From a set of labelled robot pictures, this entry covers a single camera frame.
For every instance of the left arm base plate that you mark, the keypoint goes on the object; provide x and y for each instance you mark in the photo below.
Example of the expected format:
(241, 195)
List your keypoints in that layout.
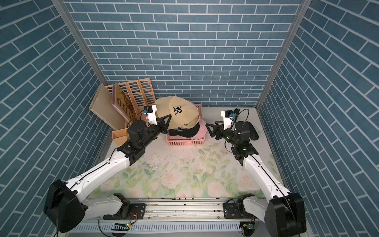
(132, 211)

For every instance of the orange plastic file organizer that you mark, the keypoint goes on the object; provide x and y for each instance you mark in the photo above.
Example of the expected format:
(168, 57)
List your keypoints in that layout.
(141, 94)

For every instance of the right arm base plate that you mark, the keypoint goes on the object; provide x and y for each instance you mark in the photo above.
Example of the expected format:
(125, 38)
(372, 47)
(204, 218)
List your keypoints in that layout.
(235, 211)

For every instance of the floral table mat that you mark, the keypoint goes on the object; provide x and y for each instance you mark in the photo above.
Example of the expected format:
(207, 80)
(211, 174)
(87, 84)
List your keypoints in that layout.
(165, 171)

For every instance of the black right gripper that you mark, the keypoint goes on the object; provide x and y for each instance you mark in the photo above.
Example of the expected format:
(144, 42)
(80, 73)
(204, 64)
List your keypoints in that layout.
(218, 128)

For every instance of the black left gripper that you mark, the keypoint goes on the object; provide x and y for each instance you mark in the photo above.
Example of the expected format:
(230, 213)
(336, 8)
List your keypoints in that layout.
(163, 128)

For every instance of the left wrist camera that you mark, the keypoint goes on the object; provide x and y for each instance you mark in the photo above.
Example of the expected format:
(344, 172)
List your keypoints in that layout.
(150, 112)

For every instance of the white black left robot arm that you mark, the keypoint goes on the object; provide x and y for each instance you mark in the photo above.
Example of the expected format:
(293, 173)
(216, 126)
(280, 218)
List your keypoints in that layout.
(66, 203)

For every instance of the black baseball cap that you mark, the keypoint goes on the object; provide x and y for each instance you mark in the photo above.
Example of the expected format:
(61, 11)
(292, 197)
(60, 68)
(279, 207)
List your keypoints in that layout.
(185, 132)

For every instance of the beige baseball cap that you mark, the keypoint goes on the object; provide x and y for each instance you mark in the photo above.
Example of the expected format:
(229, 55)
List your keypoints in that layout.
(184, 114)

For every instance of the wanted poster book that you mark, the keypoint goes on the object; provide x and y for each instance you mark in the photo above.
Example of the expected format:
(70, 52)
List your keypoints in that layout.
(122, 103)

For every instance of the black oval remote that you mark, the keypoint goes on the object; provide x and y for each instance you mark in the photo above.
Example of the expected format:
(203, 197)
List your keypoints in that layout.
(248, 131)

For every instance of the beige cardboard folder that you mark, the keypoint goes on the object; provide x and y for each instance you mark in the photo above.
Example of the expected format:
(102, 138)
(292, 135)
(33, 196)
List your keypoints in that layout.
(101, 106)

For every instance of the pink plastic basket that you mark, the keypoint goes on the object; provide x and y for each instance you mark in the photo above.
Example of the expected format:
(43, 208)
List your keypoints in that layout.
(180, 141)

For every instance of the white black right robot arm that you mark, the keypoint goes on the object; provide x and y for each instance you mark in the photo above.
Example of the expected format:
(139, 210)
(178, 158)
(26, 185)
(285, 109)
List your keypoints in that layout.
(284, 211)

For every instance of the pink baseball cap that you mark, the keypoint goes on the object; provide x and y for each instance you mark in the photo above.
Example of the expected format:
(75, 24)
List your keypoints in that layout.
(202, 132)

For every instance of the aluminium mounting rail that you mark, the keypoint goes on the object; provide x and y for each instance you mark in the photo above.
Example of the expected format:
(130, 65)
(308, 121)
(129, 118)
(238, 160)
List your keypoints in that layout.
(173, 216)

